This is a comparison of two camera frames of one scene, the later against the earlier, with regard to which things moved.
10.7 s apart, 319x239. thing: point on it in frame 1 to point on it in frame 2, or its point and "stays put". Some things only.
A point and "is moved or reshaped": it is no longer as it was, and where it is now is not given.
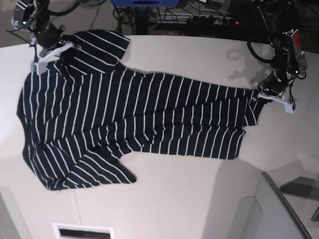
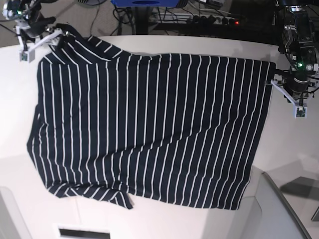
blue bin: x=144 y=3 stays put
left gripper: x=34 y=15 to x=28 y=14
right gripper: x=287 y=63 to x=300 y=47
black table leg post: x=141 y=22 stays put
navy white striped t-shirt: x=80 y=112 is moved or reshaped
